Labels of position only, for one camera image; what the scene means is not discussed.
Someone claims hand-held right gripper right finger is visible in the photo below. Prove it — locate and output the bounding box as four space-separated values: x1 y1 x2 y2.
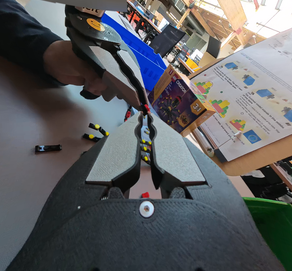
147 113 207 191

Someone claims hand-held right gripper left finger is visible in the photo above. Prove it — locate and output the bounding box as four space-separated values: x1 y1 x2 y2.
85 112 143 193

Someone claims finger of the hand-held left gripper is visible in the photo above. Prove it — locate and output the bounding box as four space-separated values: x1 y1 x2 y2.
117 49 150 107
89 46 144 111

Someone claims person's left forearm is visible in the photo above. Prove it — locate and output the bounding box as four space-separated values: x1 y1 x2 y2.
0 0 66 86

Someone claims black yellow lego scorpion model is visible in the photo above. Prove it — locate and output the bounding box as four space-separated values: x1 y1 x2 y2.
83 107 152 164

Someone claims lego set box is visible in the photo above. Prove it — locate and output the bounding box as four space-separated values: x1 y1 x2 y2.
147 64 217 137

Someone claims flat black lego plate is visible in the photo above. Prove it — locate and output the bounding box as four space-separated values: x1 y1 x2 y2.
35 144 62 154

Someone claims person's left hand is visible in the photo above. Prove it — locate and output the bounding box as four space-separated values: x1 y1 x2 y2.
43 40 107 96

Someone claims blue plastic bin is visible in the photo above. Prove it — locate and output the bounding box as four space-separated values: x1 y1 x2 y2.
101 13 168 91

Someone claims black mesh office chair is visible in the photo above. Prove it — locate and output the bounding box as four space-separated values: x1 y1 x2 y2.
149 24 186 58

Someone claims long workbench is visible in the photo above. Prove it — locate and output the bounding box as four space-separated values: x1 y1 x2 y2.
127 0 162 45

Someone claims instruction sheet on clipboard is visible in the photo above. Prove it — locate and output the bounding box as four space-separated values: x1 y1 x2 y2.
187 28 292 177

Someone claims printed instruction sheet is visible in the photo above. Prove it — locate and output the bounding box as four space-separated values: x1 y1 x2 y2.
189 28 292 162

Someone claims green plastic bin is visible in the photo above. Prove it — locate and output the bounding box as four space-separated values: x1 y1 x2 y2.
242 197 292 271

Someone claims wire sheet clip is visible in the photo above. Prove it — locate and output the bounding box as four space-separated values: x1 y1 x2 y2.
206 131 242 158

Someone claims metal air duct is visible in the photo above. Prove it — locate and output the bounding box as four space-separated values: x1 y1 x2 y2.
151 0 206 35

